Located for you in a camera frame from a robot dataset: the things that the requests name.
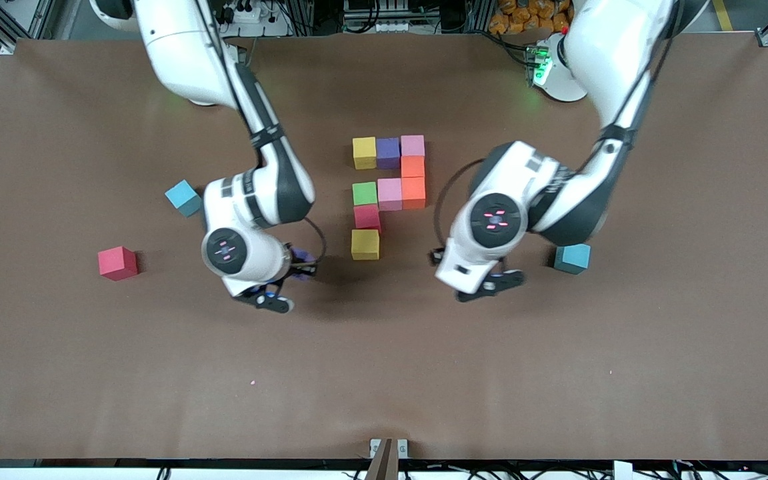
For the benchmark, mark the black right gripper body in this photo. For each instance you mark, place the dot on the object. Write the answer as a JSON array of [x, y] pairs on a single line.
[[302, 268]]

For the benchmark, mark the purple foam cube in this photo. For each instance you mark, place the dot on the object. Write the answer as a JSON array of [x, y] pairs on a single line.
[[388, 152], [302, 254]]

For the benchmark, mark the yellow foam cube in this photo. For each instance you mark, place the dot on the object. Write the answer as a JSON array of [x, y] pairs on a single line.
[[364, 244], [364, 153]]

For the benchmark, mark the orange foam cube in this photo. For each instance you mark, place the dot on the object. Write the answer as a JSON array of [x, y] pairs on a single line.
[[414, 193], [413, 166]]

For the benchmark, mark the pink foam cube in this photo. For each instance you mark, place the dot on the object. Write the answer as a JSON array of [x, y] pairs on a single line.
[[413, 145], [389, 194]]

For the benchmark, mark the red foam cube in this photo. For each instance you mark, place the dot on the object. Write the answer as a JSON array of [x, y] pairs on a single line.
[[117, 262], [366, 217]]

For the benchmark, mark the green foam cube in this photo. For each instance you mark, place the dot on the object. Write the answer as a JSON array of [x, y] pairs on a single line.
[[364, 193]]

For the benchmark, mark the blue foam cube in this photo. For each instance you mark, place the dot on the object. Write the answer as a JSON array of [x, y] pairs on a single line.
[[572, 258], [180, 195]]

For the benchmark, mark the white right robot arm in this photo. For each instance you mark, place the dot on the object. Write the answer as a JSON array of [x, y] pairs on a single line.
[[184, 53]]

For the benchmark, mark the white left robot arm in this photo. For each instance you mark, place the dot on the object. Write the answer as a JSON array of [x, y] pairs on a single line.
[[597, 46]]

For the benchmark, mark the brown table cover sheet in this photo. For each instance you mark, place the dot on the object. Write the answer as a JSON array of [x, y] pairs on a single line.
[[384, 333]]

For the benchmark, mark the brown wooden strip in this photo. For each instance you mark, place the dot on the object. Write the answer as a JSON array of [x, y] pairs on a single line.
[[384, 463]]

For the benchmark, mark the white socket bar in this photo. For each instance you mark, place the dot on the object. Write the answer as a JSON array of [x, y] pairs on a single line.
[[394, 26]]

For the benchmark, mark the pile of orange items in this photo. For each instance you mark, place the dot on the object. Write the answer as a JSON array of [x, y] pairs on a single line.
[[524, 16]]

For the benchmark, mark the white power strip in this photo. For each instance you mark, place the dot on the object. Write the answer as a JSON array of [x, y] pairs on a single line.
[[245, 13]]

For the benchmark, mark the white label tag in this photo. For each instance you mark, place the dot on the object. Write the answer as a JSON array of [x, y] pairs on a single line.
[[622, 472]]

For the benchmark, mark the small metal bracket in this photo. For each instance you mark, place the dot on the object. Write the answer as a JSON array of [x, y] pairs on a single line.
[[374, 446]]

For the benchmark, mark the aluminium frame post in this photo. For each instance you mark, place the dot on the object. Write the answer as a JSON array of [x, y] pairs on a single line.
[[480, 14], [302, 14]]

